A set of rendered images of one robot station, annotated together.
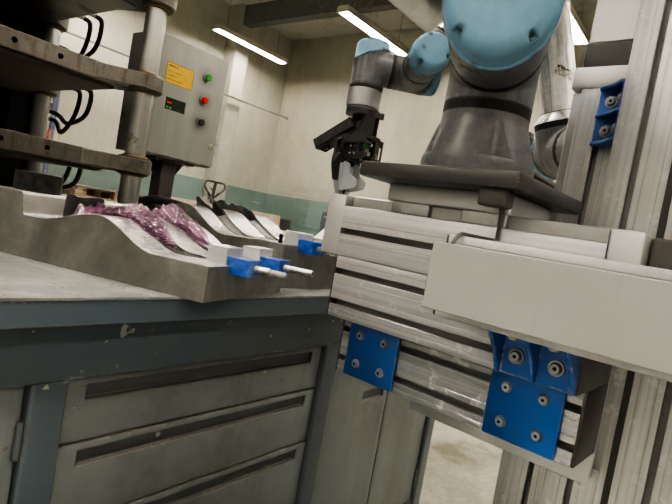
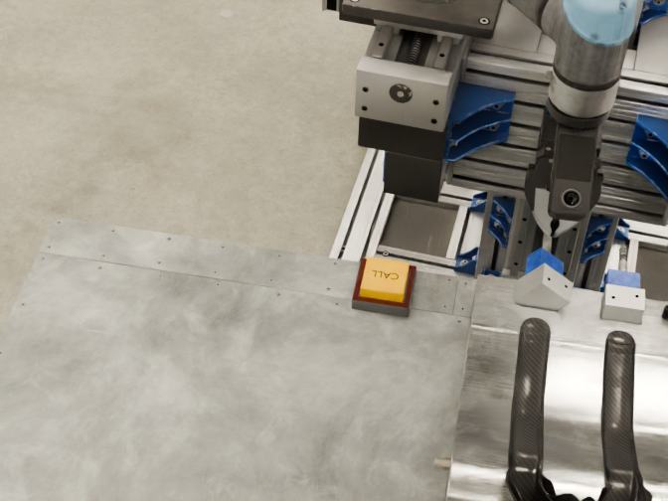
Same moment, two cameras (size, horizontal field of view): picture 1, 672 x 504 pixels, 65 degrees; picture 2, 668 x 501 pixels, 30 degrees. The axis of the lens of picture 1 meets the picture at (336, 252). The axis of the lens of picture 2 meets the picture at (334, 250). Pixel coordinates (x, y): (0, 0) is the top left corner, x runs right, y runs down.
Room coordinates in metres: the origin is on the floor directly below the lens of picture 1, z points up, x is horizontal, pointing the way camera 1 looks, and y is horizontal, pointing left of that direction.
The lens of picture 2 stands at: (1.94, 0.83, 2.14)
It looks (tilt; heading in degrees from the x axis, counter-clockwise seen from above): 48 degrees down; 243
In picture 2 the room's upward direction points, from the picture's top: 2 degrees clockwise
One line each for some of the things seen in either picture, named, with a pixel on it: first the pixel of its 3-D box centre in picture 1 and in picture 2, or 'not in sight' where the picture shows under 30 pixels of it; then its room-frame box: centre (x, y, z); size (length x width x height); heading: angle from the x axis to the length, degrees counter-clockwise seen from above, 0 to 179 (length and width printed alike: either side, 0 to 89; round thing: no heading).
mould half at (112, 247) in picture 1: (134, 239); not in sight; (0.97, 0.37, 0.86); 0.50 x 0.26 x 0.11; 71
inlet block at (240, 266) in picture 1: (249, 268); not in sight; (0.83, 0.13, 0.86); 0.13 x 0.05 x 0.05; 71
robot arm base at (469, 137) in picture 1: (480, 145); not in sight; (0.72, -0.17, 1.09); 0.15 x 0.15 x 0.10
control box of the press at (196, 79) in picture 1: (150, 250); not in sight; (1.89, 0.66, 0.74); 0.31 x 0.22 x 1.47; 143
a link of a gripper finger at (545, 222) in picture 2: (354, 185); (545, 198); (1.20, -0.01, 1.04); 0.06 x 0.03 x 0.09; 53
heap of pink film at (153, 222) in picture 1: (141, 217); not in sight; (0.97, 0.37, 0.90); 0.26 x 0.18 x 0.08; 71
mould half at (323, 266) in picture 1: (245, 240); (562, 455); (1.31, 0.23, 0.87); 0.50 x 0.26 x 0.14; 53
